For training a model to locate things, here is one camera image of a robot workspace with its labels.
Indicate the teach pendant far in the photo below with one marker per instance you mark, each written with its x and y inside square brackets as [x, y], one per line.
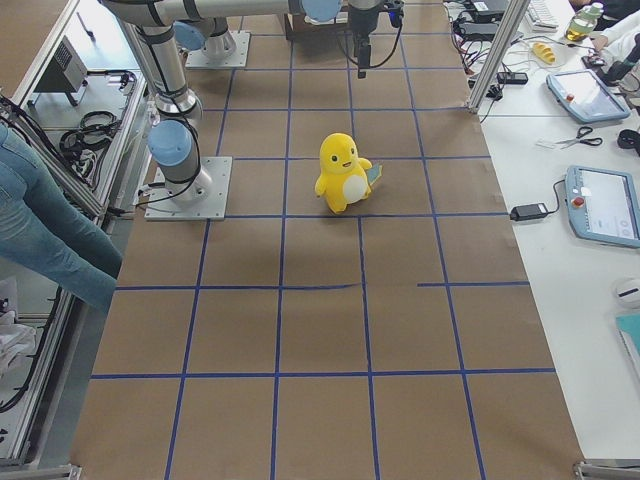
[585, 97]

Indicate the aluminium frame post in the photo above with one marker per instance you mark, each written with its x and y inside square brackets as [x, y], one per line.
[512, 18]

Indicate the teach pendant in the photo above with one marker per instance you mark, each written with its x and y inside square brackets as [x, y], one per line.
[585, 97]
[602, 206]

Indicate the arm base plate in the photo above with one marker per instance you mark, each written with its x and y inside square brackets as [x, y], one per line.
[205, 198]
[226, 51]

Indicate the yellow banana toy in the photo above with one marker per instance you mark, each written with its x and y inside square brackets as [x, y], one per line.
[544, 53]

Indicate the black power brick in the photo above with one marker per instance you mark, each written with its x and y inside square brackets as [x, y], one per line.
[528, 212]

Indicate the black scissors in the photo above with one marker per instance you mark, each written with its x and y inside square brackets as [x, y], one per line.
[582, 137]

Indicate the grey control box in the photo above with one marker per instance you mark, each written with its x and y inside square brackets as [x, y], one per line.
[65, 73]

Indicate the yellow plush toy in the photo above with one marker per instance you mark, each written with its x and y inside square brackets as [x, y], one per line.
[345, 177]

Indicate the green drink bottle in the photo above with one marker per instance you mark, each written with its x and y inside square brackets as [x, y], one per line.
[584, 21]

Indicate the person in blue jeans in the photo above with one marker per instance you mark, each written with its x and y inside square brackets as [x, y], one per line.
[42, 231]

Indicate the teach pendant near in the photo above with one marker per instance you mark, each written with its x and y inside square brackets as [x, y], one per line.
[602, 206]

